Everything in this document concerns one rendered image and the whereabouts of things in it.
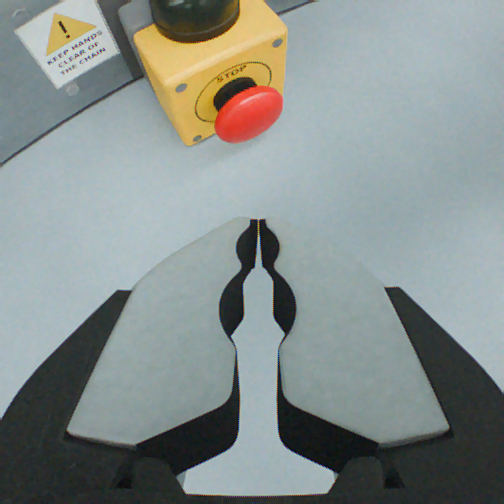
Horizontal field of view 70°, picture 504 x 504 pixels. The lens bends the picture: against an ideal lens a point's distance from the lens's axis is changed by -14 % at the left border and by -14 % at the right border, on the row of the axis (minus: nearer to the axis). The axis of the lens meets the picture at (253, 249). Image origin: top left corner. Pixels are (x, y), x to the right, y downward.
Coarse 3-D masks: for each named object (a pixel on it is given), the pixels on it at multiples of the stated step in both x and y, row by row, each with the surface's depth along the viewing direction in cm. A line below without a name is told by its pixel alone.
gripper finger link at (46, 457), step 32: (96, 320) 8; (64, 352) 7; (96, 352) 7; (32, 384) 7; (64, 384) 7; (32, 416) 6; (64, 416) 6; (0, 448) 5; (32, 448) 5; (64, 448) 6; (96, 448) 6; (0, 480) 5; (32, 480) 5; (64, 480) 5; (96, 480) 5; (128, 480) 6
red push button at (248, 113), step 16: (240, 96) 19; (256, 96) 19; (272, 96) 20; (224, 112) 20; (240, 112) 19; (256, 112) 20; (272, 112) 21; (224, 128) 20; (240, 128) 20; (256, 128) 21
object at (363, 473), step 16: (144, 464) 5; (160, 464) 5; (352, 464) 5; (368, 464) 5; (144, 480) 5; (160, 480) 5; (176, 480) 5; (336, 480) 5; (352, 480) 5; (368, 480) 5; (80, 496) 4; (96, 496) 5; (112, 496) 5; (128, 496) 5; (144, 496) 5; (160, 496) 5; (176, 496) 5; (192, 496) 5; (208, 496) 5; (224, 496) 5; (240, 496) 5; (256, 496) 5; (272, 496) 5; (288, 496) 5; (304, 496) 5; (320, 496) 5; (336, 496) 5; (352, 496) 5; (368, 496) 5; (384, 496) 4; (400, 496) 4; (416, 496) 4; (432, 496) 4; (448, 496) 4
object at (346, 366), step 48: (288, 240) 11; (288, 288) 9; (336, 288) 9; (288, 336) 8; (336, 336) 8; (384, 336) 8; (288, 384) 7; (336, 384) 7; (384, 384) 7; (288, 432) 7; (336, 432) 6; (384, 432) 6; (432, 432) 6
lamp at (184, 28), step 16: (160, 0) 16; (176, 0) 16; (192, 0) 16; (208, 0) 16; (224, 0) 16; (160, 16) 17; (176, 16) 16; (192, 16) 16; (208, 16) 17; (224, 16) 17; (160, 32) 18; (176, 32) 18; (192, 32) 17; (208, 32) 18; (224, 32) 18
